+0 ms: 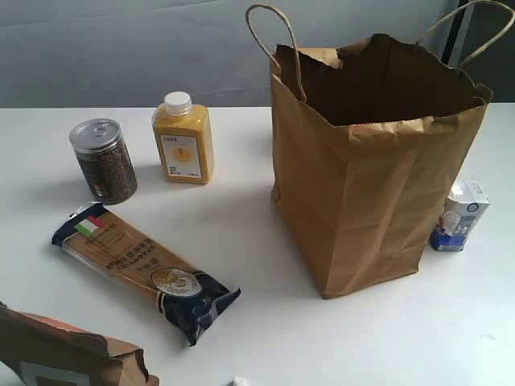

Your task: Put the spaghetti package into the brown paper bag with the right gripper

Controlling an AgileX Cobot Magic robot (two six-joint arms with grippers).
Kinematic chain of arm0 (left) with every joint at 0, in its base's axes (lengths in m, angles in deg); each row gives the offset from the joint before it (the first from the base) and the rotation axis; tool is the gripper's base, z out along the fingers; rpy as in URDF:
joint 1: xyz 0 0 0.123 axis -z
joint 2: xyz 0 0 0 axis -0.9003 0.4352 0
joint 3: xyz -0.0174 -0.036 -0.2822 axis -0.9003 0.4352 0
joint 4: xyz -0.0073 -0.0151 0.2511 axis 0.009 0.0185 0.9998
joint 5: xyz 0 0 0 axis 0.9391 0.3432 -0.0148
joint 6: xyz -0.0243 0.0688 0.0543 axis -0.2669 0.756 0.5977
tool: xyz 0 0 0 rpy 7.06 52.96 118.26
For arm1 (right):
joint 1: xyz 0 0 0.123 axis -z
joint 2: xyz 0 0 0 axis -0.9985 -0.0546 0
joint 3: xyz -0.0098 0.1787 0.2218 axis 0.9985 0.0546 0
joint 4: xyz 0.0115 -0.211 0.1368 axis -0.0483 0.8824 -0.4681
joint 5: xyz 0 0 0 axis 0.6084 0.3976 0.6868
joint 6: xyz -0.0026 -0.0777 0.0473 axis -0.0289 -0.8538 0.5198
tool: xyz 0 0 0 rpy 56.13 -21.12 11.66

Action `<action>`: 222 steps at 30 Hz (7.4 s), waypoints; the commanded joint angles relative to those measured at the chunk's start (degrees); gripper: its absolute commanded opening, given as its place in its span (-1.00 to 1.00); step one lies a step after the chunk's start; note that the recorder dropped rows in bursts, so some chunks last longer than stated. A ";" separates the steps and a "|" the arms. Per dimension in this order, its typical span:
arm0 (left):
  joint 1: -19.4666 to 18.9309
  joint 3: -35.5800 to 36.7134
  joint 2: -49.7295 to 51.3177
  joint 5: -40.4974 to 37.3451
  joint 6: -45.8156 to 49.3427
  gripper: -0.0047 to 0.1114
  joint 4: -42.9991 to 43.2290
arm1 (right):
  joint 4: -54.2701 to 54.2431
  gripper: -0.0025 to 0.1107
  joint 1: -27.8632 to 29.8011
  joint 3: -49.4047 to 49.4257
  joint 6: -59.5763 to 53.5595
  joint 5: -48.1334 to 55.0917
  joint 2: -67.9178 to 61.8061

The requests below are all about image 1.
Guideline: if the large brown paper bag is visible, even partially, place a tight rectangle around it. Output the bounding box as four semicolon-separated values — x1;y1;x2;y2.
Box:
245;0;515;300

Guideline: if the spaghetti pasta packet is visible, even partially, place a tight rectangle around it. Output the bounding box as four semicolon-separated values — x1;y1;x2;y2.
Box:
51;203;241;347

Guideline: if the brown kraft paper pouch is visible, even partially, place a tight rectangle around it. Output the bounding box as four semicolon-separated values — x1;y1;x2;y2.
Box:
1;303;160;385

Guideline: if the yellow juice bottle white cap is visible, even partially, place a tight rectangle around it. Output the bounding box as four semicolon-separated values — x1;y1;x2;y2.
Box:
152;91;214;184

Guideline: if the clear jar of dark seeds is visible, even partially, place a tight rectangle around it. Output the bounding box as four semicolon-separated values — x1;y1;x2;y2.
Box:
69;118;138;205

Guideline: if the blue white milk carton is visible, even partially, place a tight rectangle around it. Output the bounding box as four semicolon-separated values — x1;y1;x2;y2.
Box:
429;180;491;252

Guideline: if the white backdrop cloth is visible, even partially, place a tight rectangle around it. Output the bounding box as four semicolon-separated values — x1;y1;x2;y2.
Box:
0;0;464;109

